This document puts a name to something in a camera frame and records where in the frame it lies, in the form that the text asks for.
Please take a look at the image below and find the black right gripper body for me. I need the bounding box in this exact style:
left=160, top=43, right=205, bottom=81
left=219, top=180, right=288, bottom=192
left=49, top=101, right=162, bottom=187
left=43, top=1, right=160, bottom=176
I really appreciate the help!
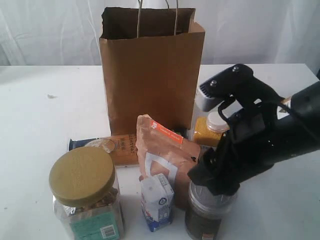
left=217, top=99, right=295, bottom=183

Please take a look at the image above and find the yellow grain bottle white cap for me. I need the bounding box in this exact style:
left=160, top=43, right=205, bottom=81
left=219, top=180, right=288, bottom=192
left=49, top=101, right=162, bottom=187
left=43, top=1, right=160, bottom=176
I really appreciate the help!
left=193, top=111, right=229, bottom=147

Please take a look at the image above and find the silver pull-tab can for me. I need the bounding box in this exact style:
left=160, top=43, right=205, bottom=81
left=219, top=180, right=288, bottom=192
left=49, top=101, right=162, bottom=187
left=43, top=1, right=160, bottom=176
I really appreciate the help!
left=184, top=182, right=237, bottom=240

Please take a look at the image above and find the brown paper pouch orange label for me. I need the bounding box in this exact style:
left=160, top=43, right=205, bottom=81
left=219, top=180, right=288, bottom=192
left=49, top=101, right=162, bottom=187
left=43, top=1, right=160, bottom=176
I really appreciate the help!
left=135, top=114, right=201, bottom=210

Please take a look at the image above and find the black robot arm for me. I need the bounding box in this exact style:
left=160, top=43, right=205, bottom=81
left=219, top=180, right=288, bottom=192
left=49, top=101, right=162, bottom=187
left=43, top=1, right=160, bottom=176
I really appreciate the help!
left=188, top=83, right=320, bottom=196

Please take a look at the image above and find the brown paper bag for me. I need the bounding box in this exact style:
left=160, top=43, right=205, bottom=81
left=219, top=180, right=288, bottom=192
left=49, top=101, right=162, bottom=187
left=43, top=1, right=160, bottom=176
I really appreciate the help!
left=99, top=7, right=205, bottom=135

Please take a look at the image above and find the small white blue carton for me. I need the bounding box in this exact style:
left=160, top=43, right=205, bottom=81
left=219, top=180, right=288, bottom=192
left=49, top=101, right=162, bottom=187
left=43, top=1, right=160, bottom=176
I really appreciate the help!
left=140, top=173, right=174, bottom=232

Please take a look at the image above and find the spaghetti packet blue orange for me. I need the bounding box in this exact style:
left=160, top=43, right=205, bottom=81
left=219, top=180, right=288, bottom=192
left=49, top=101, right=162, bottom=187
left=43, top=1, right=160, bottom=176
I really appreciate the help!
left=68, top=134, right=139, bottom=167

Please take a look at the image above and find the clear jar gold lid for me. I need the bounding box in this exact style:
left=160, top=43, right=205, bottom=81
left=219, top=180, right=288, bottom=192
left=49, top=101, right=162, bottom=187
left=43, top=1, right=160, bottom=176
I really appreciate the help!
left=48, top=146, right=125, bottom=240

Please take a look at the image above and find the small white paper scrap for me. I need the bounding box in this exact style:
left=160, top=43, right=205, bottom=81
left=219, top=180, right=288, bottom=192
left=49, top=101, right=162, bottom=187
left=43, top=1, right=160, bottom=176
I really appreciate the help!
left=47, top=94, right=57, bottom=99

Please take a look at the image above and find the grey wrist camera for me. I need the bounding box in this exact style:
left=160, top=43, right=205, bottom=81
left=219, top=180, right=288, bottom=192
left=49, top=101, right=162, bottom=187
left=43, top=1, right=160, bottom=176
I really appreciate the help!
left=194, top=86, right=224, bottom=112

